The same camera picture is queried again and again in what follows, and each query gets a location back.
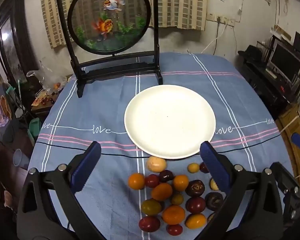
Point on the yellow orange tangerine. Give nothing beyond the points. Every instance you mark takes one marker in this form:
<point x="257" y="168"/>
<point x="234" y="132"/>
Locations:
<point x="195" y="221"/>

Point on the small tan potato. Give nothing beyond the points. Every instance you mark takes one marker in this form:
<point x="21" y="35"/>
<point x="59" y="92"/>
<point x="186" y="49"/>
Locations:
<point x="213" y="184"/>

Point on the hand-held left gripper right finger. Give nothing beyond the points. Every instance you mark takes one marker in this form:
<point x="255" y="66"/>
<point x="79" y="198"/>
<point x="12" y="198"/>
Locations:
<point x="213" y="166"/>

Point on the clear plastic bag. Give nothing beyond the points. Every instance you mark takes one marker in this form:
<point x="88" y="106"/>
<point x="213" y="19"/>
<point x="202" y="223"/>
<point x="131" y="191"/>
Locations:
<point x="41" y="76"/>

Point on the green plastic container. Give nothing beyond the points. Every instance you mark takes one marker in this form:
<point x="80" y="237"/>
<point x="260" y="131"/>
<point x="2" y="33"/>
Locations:
<point x="35" y="127"/>

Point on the small yellow green plum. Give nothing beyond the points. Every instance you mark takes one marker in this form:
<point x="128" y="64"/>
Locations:
<point x="177" y="199"/>

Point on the computer monitor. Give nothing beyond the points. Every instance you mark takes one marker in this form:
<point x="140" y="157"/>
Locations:
<point x="285" y="61"/>

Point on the blue striped tablecloth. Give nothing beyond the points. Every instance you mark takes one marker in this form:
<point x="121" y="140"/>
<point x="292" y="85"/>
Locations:
<point x="95" y="110"/>

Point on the bunch of red cherries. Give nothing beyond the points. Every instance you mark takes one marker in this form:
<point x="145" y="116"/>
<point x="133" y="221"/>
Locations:
<point x="47" y="100"/>

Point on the white round plate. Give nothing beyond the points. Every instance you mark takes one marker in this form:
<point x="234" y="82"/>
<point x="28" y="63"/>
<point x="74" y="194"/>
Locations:
<point x="170" y="122"/>

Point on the dark purple mangosteen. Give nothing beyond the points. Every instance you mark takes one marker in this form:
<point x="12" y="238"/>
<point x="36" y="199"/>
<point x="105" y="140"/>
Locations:
<point x="166" y="175"/>
<point x="214" y="201"/>
<point x="195" y="188"/>

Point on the black hat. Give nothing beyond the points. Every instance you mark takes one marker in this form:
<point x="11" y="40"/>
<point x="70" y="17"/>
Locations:
<point x="251" y="52"/>

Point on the beige checked curtain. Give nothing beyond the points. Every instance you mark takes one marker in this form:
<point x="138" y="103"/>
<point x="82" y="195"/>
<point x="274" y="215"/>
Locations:
<point x="180" y="5"/>

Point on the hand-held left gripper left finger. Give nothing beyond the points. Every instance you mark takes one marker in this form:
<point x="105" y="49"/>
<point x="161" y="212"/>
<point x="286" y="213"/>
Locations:
<point x="86" y="166"/>

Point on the black desk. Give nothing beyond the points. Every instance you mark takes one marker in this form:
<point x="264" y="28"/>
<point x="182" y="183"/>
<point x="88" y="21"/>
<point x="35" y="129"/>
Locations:
<point x="260" y="80"/>

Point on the large orange tangerine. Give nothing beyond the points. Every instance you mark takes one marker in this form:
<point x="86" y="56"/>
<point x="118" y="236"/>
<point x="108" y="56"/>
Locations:
<point x="173" y="214"/>

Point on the white remote control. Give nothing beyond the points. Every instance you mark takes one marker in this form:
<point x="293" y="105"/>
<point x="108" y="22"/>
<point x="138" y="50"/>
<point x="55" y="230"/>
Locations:
<point x="271" y="73"/>

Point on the white wall socket strip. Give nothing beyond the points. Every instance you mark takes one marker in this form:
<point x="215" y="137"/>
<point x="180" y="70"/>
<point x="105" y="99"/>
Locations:
<point x="223" y="20"/>

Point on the wooden side table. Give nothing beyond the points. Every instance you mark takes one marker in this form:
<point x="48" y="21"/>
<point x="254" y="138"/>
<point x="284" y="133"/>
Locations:
<point x="40" y="107"/>

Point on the dark framed mirror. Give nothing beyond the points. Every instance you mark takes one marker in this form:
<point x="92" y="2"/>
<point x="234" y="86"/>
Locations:
<point x="10" y="42"/>

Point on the purple plastic cup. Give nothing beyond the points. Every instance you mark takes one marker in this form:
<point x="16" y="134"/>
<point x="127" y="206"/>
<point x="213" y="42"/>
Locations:
<point x="19" y="158"/>

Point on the round goldfish screen black stand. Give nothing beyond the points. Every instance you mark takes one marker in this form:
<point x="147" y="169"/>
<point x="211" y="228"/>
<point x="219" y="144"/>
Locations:
<point x="110" y="25"/>

